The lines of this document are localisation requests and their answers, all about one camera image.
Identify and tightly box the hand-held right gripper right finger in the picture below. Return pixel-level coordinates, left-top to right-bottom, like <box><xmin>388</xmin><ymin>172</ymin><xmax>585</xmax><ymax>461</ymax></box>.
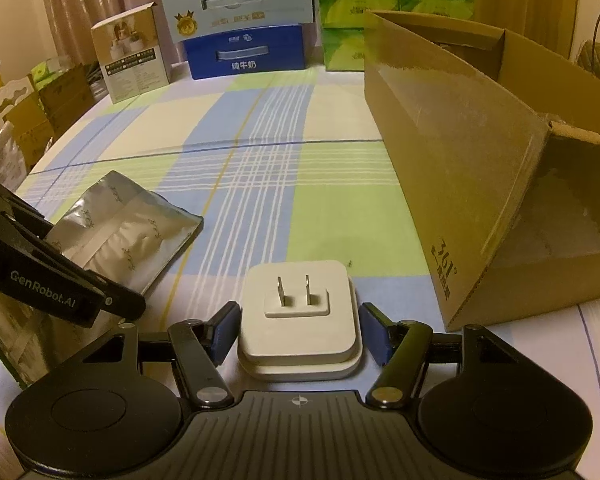
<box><xmin>358</xmin><ymin>302</ymin><xmax>519</xmax><ymax>409</ymax></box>

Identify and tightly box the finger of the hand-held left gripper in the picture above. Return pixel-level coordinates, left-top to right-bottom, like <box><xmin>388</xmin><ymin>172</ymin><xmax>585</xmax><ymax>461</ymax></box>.
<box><xmin>0</xmin><ymin>194</ymin><xmax>147</xmax><ymax>322</ymax></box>
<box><xmin>0</xmin><ymin>169</ymin><xmax>54</xmax><ymax>237</ymax></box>

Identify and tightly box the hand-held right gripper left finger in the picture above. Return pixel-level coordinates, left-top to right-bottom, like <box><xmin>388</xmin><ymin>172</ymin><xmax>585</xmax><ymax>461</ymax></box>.
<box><xmin>79</xmin><ymin>301</ymin><xmax>243</xmax><ymax>410</ymax></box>

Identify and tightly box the white charger plug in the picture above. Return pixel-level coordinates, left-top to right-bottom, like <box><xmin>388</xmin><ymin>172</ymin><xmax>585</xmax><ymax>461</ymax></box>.
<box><xmin>237</xmin><ymin>260</ymin><xmax>365</xmax><ymax>384</ymax></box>

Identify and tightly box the silver foil bag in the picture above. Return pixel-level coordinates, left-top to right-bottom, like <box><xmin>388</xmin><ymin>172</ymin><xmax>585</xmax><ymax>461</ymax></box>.
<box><xmin>45</xmin><ymin>170</ymin><xmax>204</xmax><ymax>297</ymax></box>

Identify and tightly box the brown cardboard box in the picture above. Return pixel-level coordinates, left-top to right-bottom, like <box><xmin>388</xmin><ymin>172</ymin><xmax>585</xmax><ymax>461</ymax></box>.
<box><xmin>362</xmin><ymin>9</ymin><xmax>600</xmax><ymax>334</ymax></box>

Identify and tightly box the plaid tablecloth covered desktop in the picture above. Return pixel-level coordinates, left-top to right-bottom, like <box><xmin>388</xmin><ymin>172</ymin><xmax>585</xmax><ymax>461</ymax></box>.
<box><xmin>0</xmin><ymin>67</ymin><xmax>600</xmax><ymax>461</ymax></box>

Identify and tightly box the white plastic bag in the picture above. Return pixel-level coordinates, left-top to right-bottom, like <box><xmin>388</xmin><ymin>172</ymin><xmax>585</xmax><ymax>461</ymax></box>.
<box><xmin>0</xmin><ymin>122</ymin><xmax>31</xmax><ymax>192</ymax></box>

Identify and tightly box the large brown storage carton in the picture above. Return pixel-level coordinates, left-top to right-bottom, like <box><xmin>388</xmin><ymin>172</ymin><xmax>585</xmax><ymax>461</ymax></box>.
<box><xmin>5</xmin><ymin>62</ymin><xmax>99</xmax><ymax>171</ymax></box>

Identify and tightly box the white die-cut cardboard flap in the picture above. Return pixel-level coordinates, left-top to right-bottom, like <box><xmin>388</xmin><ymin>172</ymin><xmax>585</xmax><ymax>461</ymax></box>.
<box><xmin>0</xmin><ymin>77</ymin><xmax>36</xmax><ymax>122</ymax></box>

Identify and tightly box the green tissue pack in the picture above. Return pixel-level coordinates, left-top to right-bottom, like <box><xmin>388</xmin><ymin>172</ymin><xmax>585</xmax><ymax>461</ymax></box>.
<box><xmin>30</xmin><ymin>57</ymin><xmax>76</xmax><ymax>86</ymax></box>

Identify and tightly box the white product box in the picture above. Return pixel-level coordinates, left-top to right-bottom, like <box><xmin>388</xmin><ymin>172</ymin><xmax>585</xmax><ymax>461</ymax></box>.
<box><xmin>90</xmin><ymin>4</ymin><xmax>172</xmax><ymax>105</ymax></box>

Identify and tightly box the dark blue milk carton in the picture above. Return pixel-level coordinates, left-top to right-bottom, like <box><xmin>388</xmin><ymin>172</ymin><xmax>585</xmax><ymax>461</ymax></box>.
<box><xmin>182</xmin><ymin>22</ymin><xmax>308</xmax><ymax>81</ymax></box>

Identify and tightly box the light blue milk carton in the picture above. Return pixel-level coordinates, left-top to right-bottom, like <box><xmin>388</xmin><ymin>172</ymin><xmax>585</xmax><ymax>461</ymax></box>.
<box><xmin>160</xmin><ymin>0</ymin><xmax>315</xmax><ymax>44</ymax></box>

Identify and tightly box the stack of green tissue packs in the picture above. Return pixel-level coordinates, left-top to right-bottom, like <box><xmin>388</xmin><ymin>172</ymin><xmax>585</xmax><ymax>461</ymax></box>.
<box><xmin>314</xmin><ymin>0</ymin><xmax>476</xmax><ymax>72</ymax></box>

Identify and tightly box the wooden door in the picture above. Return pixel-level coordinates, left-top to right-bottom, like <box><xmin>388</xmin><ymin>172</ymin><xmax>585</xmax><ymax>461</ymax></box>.
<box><xmin>472</xmin><ymin>0</ymin><xmax>589</xmax><ymax>61</ymax></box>

